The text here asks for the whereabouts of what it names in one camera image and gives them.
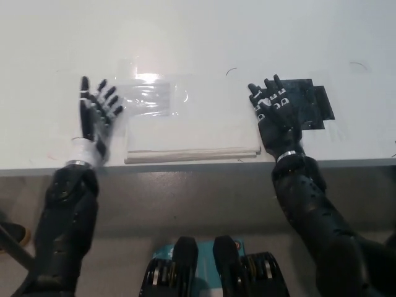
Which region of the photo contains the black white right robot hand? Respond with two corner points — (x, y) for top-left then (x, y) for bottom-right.
(247, 74), (306, 163)

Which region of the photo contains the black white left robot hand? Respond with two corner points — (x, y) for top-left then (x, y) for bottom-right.
(66, 75), (125, 168)

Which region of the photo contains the white napkin stack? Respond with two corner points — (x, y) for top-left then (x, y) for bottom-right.
(123, 114), (262, 165)

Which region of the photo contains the black ribbed robot body block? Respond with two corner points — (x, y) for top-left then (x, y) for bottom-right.
(213, 236), (278, 297)
(139, 236), (199, 297)

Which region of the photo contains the black tape patch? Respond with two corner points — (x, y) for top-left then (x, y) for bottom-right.
(277, 78), (337, 131)

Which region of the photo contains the clear plastic film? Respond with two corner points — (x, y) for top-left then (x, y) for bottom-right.
(118, 58), (191, 118)

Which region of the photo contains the black shoe brown sole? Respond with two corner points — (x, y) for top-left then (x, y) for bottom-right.
(0, 220), (32, 254)

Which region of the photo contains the black stand bar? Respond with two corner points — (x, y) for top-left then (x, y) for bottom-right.
(0, 224), (35, 270)

